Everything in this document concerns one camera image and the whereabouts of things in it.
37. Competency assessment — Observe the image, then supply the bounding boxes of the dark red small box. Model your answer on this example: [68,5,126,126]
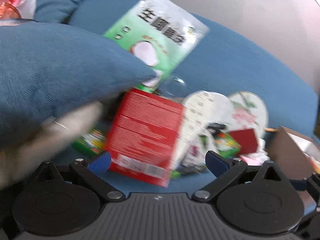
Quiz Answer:
[228,128,258,154]

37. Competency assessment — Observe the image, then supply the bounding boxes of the floral shoe insole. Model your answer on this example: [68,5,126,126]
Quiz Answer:
[171,90,233,170]

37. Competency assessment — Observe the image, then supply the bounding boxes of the green small box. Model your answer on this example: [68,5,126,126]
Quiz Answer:
[214,133,241,159]

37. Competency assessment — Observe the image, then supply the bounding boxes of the blue cushion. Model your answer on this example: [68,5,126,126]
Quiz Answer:
[1,22,156,148]

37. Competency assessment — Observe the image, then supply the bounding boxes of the green coconut snack bag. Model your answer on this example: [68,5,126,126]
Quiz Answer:
[104,0,209,93]

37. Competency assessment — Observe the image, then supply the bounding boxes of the pink white rabbit toy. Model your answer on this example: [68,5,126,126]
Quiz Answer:
[239,139,271,166]

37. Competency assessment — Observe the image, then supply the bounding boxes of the brown cardboard storage box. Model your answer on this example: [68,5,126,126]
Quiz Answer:
[266,126,319,180]

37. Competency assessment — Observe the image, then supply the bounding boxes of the blue sofa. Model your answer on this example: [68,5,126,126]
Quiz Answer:
[35,0,318,137]

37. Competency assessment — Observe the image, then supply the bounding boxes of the round floral hand fan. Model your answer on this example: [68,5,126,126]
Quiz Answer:
[228,91,278,138]

